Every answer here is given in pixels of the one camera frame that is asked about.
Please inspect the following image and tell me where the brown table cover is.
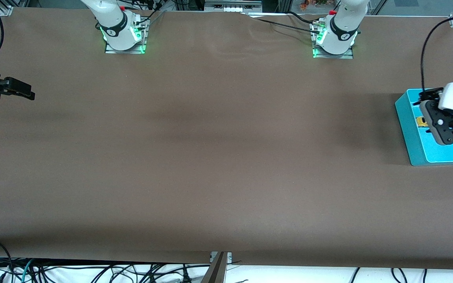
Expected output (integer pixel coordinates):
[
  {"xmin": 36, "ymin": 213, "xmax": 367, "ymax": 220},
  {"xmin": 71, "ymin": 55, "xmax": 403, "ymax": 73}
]
[{"xmin": 0, "ymin": 7, "xmax": 453, "ymax": 270}]

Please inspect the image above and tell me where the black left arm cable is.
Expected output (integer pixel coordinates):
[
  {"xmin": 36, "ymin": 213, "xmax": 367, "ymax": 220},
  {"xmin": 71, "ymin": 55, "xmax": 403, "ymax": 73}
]
[{"xmin": 420, "ymin": 16, "xmax": 453, "ymax": 93}]

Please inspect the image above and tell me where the teal plastic bin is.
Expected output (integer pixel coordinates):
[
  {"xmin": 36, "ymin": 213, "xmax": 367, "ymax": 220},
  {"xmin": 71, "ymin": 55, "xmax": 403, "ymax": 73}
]
[{"xmin": 395, "ymin": 88, "xmax": 453, "ymax": 166}]

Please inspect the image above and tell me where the teal floor cable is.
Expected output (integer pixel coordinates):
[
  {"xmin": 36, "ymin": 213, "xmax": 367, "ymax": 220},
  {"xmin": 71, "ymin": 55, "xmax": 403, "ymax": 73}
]
[{"xmin": 20, "ymin": 258, "xmax": 35, "ymax": 283}]

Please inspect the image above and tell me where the tangled black floor cable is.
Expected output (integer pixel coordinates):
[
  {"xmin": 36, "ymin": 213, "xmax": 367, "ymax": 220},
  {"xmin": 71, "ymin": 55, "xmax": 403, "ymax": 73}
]
[{"xmin": 34, "ymin": 261, "xmax": 211, "ymax": 283}]

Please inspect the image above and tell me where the aluminium profile post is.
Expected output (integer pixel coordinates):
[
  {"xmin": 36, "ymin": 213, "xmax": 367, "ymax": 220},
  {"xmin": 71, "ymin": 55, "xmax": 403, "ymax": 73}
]
[{"xmin": 201, "ymin": 252, "xmax": 228, "ymax": 283}]

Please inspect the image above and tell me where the black base power cable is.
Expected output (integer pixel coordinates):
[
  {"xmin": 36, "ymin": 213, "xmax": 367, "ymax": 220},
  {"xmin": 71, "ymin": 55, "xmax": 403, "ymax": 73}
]
[{"xmin": 242, "ymin": 12, "xmax": 323, "ymax": 34}]

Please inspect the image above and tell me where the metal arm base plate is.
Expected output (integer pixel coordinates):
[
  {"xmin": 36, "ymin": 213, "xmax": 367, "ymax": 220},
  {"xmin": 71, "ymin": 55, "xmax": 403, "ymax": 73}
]
[
  {"xmin": 311, "ymin": 22, "xmax": 355, "ymax": 59},
  {"xmin": 105, "ymin": 18, "xmax": 148, "ymax": 55}
]

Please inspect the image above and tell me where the grey power strip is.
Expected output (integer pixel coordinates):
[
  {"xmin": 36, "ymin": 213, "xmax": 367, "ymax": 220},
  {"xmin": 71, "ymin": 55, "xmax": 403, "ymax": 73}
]
[{"xmin": 204, "ymin": 0, "xmax": 263, "ymax": 13}]

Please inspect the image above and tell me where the orange flower decoration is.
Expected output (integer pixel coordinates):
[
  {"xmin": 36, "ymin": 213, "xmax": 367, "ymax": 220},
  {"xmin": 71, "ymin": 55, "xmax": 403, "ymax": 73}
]
[{"xmin": 299, "ymin": 0, "xmax": 330, "ymax": 11}]

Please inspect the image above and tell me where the silver frame bracket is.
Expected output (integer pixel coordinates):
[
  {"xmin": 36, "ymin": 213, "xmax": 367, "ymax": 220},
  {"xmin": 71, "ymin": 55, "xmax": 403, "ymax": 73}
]
[{"xmin": 210, "ymin": 252, "xmax": 233, "ymax": 264}]

